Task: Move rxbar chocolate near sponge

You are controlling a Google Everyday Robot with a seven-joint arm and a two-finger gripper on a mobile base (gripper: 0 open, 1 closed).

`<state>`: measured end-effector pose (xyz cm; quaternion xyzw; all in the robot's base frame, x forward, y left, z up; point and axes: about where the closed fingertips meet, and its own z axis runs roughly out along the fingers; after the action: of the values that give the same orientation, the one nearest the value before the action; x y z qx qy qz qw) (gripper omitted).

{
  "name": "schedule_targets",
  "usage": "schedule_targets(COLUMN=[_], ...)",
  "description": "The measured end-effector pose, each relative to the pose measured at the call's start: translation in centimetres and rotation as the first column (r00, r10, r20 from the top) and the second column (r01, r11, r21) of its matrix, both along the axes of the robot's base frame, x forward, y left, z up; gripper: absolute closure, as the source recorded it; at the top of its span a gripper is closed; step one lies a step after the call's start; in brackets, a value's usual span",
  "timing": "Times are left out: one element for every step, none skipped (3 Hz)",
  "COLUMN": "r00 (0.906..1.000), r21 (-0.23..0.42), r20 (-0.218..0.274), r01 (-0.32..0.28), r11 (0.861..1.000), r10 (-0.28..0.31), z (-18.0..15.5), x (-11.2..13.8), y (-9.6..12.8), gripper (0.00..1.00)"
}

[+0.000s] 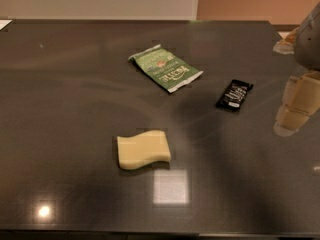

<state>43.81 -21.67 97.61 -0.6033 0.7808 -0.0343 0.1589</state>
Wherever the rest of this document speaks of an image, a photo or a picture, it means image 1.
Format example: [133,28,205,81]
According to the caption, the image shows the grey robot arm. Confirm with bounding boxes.
[273,3,320,137]

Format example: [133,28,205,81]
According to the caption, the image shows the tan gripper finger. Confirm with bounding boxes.
[274,71,320,137]
[273,28,298,55]

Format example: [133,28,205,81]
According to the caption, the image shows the black rxbar chocolate wrapper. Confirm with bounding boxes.
[216,79,254,112]

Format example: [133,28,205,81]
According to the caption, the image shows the green chip bag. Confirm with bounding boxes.
[128,44,203,93]

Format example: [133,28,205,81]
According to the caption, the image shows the yellow wavy sponge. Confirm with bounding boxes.
[117,130,171,170]

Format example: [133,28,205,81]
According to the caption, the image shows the white paper at table corner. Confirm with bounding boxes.
[0,20,12,31]

